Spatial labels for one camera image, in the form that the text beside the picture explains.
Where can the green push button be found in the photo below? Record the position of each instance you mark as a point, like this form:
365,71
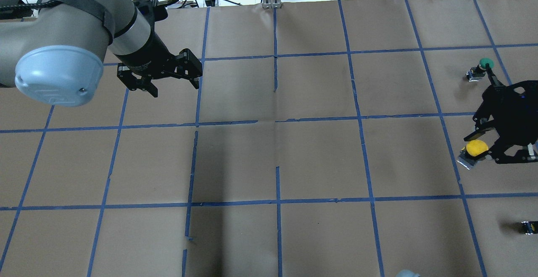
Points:
477,73

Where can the yellow push button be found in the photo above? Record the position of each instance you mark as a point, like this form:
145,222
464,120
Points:
468,153

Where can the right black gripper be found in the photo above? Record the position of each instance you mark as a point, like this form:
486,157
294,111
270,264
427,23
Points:
513,132

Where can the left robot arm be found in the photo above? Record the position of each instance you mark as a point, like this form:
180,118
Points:
58,59

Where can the small black switch block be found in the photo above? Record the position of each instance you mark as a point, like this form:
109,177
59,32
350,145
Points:
529,227

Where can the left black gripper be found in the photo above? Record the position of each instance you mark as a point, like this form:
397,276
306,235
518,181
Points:
148,56

